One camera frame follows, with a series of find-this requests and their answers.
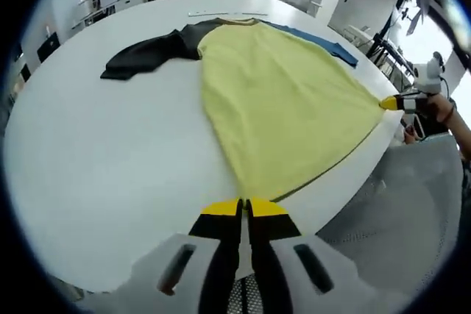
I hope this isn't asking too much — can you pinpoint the grey mesh chair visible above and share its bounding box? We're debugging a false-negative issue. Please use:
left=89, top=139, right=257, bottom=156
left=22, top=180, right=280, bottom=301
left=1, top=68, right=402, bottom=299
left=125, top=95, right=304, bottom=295
left=230, top=133, right=465, bottom=314

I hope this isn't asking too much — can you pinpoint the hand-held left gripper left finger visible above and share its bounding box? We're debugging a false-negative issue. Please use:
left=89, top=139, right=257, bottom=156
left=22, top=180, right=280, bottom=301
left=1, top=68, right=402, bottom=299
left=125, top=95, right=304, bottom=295
left=121, top=198, right=244, bottom=314

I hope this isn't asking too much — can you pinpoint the black tripod stand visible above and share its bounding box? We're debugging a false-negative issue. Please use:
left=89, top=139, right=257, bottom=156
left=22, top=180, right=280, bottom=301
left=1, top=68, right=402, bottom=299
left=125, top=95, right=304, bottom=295
left=367, top=4, right=408, bottom=72

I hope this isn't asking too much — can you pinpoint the black cabinet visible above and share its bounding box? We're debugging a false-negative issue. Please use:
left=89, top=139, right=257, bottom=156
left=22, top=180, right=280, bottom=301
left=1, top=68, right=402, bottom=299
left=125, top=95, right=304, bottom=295
left=36, top=32, right=60, bottom=63

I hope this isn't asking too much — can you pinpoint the white flat table strip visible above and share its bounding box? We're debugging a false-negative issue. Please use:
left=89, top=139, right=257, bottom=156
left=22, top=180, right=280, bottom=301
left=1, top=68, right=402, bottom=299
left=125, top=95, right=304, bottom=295
left=188, top=9, right=269, bottom=18

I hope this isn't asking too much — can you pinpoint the yellow blue dark garment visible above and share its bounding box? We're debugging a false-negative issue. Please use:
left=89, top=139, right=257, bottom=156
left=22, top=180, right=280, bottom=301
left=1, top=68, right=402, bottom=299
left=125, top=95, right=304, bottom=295
left=99, top=15, right=387, bottom=204

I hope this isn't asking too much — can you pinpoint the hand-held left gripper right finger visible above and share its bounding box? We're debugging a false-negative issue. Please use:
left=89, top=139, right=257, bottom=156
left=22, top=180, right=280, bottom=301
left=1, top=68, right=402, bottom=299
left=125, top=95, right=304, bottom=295
left=245, top=196, right=372, bottom=314

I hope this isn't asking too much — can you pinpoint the person's right hand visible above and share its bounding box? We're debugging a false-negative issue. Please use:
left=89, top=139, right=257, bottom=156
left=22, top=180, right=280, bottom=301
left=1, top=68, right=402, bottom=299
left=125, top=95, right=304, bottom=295
left=422, top=92, right=450, bottom=121

